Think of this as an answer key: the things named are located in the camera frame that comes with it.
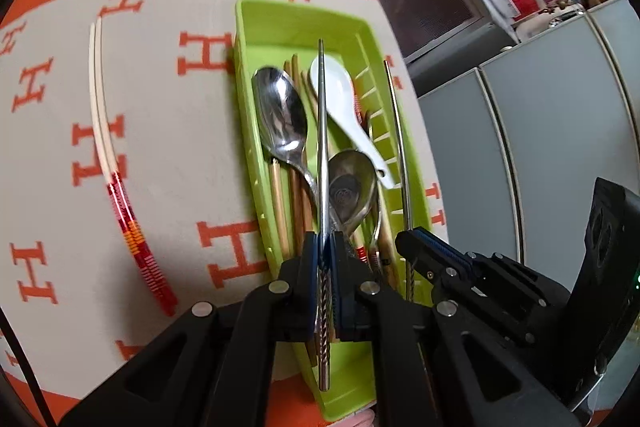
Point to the steel metal chopstick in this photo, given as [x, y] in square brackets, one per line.
[401, 153]
[324, 226]

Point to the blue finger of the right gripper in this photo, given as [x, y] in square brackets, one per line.
[434, 259]

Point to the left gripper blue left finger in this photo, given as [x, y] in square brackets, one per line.
[307, 284]

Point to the white ceramic soup spoon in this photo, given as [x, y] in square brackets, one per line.
[340, 104]

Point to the steel chinese soup spoon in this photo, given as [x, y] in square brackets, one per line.
[352, 187]

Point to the large steel serving spoon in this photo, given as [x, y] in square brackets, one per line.
[282, 119]

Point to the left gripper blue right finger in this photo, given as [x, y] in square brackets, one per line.
[347, 273]

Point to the light wooden chopstick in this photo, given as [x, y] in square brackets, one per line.
[278, 208]

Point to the red striped wooden chopstick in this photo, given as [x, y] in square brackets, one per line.
[310, 186]

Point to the lime green plastic utensil tray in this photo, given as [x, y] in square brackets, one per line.
[269, 33]

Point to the small steel spoon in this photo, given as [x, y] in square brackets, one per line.
[373, 251]

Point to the orange beige H-pattern cloth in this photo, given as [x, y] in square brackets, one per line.
[69, 287]

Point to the pale chopstick red end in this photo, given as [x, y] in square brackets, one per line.
[112, 171]
[120, 166]

